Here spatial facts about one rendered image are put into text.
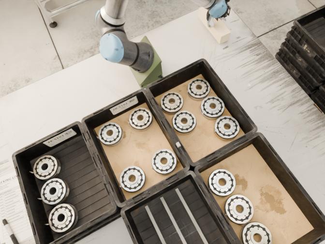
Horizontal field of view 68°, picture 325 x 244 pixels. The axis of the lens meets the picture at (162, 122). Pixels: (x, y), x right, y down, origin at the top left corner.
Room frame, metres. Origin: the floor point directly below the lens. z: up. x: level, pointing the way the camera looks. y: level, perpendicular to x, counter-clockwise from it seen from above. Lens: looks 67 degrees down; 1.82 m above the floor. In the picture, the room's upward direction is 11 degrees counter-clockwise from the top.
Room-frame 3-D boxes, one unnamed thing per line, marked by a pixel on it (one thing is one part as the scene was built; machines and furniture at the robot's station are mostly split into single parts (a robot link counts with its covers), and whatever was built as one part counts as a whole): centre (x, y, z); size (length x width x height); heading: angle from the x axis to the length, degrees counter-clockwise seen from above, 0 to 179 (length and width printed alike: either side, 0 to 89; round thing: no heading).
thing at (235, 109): (0.41, -0.16, 0.87); 0.40 x 0.30 x 0.11; 18
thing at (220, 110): (0.43, -0.23, 0.86); 0.10 x 0.10 x 0.01
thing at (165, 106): (0.49, -0.06, 0.86); 0.10 x 0.10 x 0.01
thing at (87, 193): (0.23, 0.42, 0.87); 0.40 x 0.30 x 0.11; 18
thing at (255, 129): (0.41, -0.16, 0.92); 0.40 x 0.30 x 0.02; 18
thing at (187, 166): (0.32, 0.13, 0.92); 0.40 x 0.30 x 0.02; 18
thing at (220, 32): (0.99, -0.40, 0.74); 0.24 x 0.06 x 0.06; 16
